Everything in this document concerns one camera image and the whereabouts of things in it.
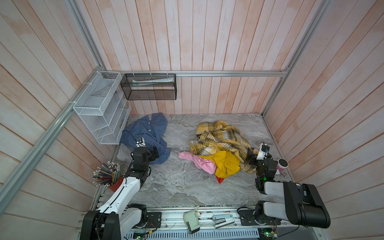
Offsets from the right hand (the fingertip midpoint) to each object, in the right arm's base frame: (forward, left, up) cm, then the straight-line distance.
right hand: (256, 148), depth 88 cm
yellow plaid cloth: (+8, +23, +2) cm, 24 cm away
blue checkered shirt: (+20, +69, -5) cm, 72 cm away
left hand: (-4, +65, +3) cm, 65 cm away
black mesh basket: (+40, +70, +16) cm, 82 cm away
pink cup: (-7, -16, -6) cm, 18 cm away
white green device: (-37, +39, -5) cm, 54 cm away
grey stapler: (-37, +23, -8) cm, 44 cm away
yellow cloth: (-8, +18, -4) cm, 20 cm away
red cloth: (-17, +22, -9) cm, 29 cm away
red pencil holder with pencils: (-19, +83, +2) cm, 86 cm away
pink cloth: (-9, +34, -3) cm, 35 cm away
